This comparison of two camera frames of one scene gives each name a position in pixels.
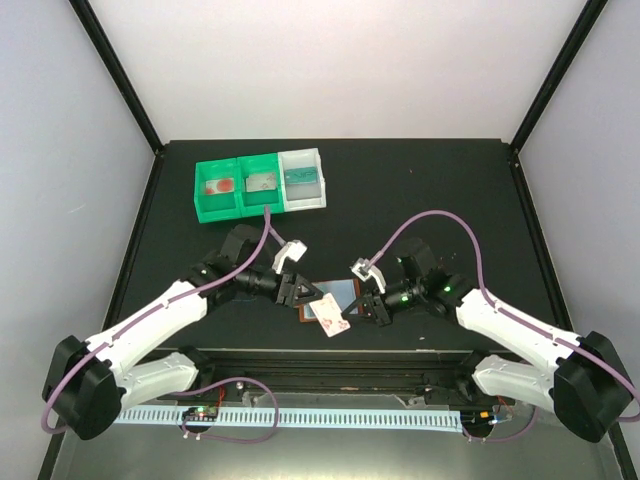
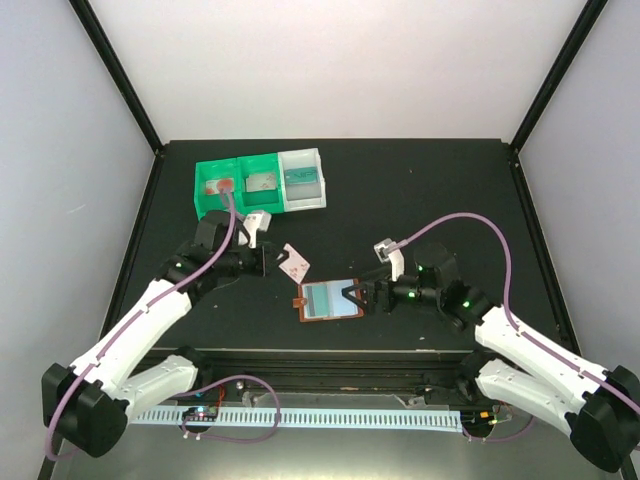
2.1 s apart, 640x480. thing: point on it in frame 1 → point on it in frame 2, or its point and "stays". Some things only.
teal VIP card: [301, 175] stays
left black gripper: [286, 295] → [264, 266]
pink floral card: [261, 182] stays
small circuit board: [201, 413] stays
